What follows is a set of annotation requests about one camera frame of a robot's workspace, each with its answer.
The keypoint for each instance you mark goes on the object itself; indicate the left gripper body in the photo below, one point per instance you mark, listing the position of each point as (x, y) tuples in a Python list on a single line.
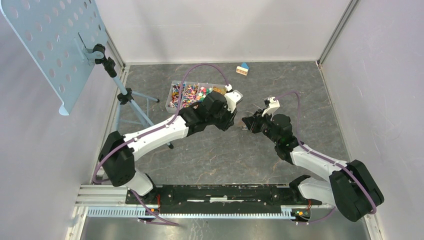
[(224, 118)]

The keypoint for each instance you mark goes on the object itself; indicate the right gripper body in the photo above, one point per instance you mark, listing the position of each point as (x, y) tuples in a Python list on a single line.
[(263, 123)]

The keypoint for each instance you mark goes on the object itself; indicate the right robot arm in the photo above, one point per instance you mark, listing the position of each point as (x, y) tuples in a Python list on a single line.
[(347, 186)]

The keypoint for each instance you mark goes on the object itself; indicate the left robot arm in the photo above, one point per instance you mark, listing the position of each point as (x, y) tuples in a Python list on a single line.
[(120, 151)]

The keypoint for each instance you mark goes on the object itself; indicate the clear compartment candy box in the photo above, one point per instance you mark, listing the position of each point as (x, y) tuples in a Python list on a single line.
[(192, 92)]

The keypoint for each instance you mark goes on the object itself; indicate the toy block house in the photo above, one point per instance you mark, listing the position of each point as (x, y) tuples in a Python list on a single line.
[(243, 69)]

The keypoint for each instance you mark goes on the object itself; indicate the light blue tripod stand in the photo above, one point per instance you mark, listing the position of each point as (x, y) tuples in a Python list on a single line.
[(129, 99)]

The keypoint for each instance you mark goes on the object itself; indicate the light blue perforated board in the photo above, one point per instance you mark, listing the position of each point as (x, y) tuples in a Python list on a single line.
[(61, 36)]

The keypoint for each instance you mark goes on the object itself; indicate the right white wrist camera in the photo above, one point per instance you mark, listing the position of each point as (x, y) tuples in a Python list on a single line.
[(271, 105)]

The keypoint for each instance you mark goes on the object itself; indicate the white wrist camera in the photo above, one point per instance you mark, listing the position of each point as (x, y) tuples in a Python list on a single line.
[(232, 97), (271, 105)]

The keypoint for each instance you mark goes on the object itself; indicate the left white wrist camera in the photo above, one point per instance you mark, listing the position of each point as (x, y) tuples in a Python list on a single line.
[(232, 97)]

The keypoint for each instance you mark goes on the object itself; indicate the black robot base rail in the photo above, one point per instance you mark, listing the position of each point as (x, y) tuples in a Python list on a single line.
[(221, 199)]

